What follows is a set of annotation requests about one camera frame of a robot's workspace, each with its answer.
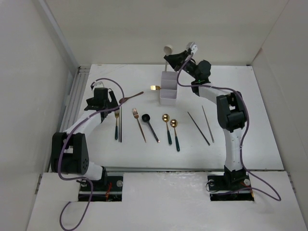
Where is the aluminium rail left side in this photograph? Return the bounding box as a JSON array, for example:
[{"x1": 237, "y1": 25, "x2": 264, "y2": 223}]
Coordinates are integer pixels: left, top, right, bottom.
[{"x1": 54, "y1": 66, "x2": 90, "y2": 134}]

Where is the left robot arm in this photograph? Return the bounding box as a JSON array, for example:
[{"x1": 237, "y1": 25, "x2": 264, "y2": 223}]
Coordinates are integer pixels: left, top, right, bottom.
[{"x1": 51, "y1": 87, "x2": 118, "y2": 191}]

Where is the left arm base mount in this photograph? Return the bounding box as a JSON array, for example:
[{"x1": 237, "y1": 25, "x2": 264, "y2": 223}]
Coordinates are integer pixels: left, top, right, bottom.
[{"x1": 77, "y1": 176, "x2": 123, "y2": 202}]

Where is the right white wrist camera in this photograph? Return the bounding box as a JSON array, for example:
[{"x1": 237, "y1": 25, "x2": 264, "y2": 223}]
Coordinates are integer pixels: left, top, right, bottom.
[{"x1": 186, "y1": 42, "x2": 198, "y2": 55}]

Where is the brown wooden spoon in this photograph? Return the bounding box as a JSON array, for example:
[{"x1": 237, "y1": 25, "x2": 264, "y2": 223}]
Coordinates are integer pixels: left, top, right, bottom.
[{"x1": 119, "y1": 91, "x2": 144, "y2": 104}]

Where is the left black chopstick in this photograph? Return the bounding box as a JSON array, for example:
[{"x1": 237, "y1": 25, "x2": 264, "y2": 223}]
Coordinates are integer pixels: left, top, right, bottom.
[{"x1": 120, "y1": 107, "x2": 122, "y2": 142}]

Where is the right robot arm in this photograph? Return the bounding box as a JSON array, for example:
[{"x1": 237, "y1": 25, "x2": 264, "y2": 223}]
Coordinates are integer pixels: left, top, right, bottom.
[{"x1": 164, "y1": 50, "x2": 248, "y2": 190}]

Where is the white ceramic spoon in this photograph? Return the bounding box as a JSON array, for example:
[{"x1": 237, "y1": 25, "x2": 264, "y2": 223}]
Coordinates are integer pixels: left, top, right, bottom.
[{"x1": 163, "y1": 45, "x2": 173, "y2": 72}]

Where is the rose gold fork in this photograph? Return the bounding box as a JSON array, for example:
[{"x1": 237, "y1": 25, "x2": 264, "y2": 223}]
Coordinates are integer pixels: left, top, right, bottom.
[{"x1": 132, "y1": 108, "x2": 146, "y2": 142}]

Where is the aluminium rail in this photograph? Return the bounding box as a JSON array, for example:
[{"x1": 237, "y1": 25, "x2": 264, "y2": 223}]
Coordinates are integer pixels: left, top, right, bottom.
[
  {"x1": 54, "y1": 66, "x2": 90, "y2": 134},
  {"x1": 106, "y1": 167, "x2": 224, "y2": 174}
]

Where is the right silver chopstick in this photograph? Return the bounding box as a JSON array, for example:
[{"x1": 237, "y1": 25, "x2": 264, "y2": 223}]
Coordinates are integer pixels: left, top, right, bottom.
[{"x1": 202, "y1": 105, "x2": 215, "y2": 143}]

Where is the gold green-handled fork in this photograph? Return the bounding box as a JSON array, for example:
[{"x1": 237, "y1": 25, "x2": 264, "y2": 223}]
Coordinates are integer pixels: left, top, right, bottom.
[
  {"x1": 114, "y1": 109, "x2": 120, "y2": 140},
  {"x1": 150, "y1": 85, "x2": 161, "y2": 90}
]

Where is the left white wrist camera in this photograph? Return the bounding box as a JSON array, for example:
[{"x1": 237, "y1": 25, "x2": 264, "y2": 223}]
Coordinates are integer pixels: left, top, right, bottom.
[{"x1": 90, "y1": 81, "x2": 104, "y2": 90}]

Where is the aluminium rail front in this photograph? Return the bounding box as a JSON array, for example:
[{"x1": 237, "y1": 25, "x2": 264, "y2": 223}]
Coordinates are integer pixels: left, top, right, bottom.
[{"x1": 106, "y1": 167, "x2": 224, "y2": 174}]

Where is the right gold green-handled spoon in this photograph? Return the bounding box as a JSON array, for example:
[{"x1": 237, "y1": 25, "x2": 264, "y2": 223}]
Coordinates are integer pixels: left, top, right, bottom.
[{"x1": 170, "y1": 119, "x2": 180, "y2": 152}]

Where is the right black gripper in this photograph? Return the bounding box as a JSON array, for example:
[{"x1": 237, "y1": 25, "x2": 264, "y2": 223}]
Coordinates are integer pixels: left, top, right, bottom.
[{"x1": 164, "y1": 51, "x2": 199, "y2": 80}]

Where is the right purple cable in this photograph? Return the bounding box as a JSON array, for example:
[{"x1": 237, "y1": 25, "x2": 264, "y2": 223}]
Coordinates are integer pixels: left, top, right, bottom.
[{"x1": 177, "y1": 54, "x2": 282, "y2": 202}]

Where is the black chopstick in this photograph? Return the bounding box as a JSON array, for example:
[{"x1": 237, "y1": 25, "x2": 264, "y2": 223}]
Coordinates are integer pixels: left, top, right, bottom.
[
  {"x1": 120, "y1": 107, "x2": 122, "y2": 142},
  {"x1": 187, "y1": 112, "x2": 210, "y2": 146}
]

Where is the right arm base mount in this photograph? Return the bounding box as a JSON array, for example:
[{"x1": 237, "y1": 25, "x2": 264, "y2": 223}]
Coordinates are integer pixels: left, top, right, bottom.
[{"x1": 206, "y1": 175, "x2": 254, "y2": 201}]

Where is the white three-compartment container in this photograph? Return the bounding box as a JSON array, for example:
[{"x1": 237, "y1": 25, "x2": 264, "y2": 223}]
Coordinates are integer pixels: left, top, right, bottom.
[{"x1": 159, "y1": 71, "x2": 178, "y2": 106}]

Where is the black spoon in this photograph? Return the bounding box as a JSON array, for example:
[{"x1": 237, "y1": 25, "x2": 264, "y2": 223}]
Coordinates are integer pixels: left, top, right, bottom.
[{"x1": 141, "y1": 114, "x2": 160, "y2": 143}]

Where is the gold green-handled spoon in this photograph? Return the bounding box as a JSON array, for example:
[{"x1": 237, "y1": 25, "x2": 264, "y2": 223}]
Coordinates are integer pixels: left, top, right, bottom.
[
  {"x1": 170, "y1": 119, "x2": 180, "y2": 152},
  {"x1": 162, "y1": 114, "x2": 172, "y2": 145}
]

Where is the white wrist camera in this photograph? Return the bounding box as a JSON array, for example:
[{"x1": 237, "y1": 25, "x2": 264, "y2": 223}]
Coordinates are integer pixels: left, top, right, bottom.
[
  {"x1": 90, "y1": 81, "x2": 104, "y2": 90},
  {"x1": 186, "y1": 42, "x2": 198, "y2": 55}
]

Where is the right black chopstick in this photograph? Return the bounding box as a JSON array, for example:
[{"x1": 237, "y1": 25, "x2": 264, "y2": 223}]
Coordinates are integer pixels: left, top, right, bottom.
[{"x1": 187, "y1": 112, "x2": 210, "y2": 146}]

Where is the left gold green-handled spoon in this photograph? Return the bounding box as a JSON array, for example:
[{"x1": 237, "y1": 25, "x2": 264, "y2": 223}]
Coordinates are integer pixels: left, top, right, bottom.
[{"x1": 162, "y1": 114, "x2": 172, "y2": 145}]

